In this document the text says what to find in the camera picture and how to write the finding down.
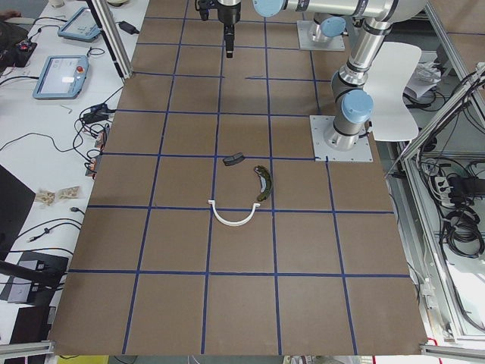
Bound black power adapter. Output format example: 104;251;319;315
117;20;139;35

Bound black brake pad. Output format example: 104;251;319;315
223;152;245;166

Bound far blue teach pendant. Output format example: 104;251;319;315
58;7;100;42

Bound blue teach pendant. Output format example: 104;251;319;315
33;55;89;100
58;7;100;42

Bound olive green brake shoe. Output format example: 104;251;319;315
254;165;274;202

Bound near blue teach pendant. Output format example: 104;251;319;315
33;55;89;100

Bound white plastic chair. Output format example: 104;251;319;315
364;42;421;142

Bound small wooden parts bag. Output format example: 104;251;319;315
56;186;82;199

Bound aluminium frame post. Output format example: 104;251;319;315
86;0;133;80

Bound white curved plastic bracket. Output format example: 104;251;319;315
207;199;261;228

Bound coiled black cables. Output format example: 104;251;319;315
441;208;484;261

